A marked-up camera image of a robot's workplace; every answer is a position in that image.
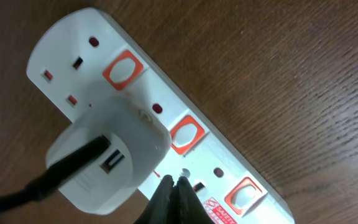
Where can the white usb charger adapter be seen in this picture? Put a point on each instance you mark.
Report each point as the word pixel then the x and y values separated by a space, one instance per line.
pixel 139 142

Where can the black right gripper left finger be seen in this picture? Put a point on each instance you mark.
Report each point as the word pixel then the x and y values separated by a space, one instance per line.
pixel 158 208

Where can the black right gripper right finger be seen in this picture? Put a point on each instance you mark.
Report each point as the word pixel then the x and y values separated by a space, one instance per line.
pixel 187 208

